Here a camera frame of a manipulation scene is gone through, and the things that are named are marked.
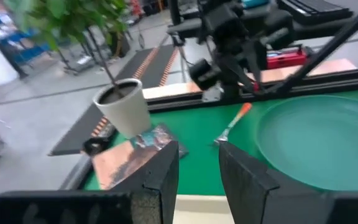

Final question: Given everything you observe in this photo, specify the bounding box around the fork with orange handle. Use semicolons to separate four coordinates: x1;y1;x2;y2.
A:
213;102;253;147

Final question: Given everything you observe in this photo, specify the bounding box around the red toolbox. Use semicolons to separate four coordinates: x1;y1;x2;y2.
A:
265;46;308;70

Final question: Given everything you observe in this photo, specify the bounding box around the green plant in white pot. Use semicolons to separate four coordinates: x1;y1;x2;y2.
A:
3;0;152;140

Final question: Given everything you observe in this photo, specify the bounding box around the green table mat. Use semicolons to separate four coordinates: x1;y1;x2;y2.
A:
84;88;358;197

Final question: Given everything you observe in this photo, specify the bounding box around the cream plastic tray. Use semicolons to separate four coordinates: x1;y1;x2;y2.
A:
173;194;234;224

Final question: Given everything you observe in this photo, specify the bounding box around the teal round plate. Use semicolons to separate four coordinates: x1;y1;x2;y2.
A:
255;95;358;192

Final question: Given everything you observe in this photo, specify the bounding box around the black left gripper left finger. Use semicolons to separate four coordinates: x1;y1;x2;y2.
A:
110;140;180;224

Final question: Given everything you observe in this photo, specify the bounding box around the black orange-striped floor mat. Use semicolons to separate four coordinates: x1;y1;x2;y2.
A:
98;45;180;138
48;46;155;157

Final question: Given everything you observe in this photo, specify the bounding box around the blue cart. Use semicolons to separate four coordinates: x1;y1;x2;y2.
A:
0;29;51;78

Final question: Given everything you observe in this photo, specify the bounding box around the black equipment case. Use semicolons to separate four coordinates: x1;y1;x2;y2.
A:
277;0;354;26

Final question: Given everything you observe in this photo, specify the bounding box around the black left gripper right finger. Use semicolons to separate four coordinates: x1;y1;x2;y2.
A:
218;141;280;224

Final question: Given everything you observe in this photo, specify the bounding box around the black tripod stand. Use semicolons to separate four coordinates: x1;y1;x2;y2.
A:
56;30;111;75

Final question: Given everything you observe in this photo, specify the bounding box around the Acadia picture book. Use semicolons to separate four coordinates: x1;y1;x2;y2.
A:
129;123;189;159

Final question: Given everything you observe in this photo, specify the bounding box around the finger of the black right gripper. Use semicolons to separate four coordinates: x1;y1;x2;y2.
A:
246;43;265;94
219;57;249;94

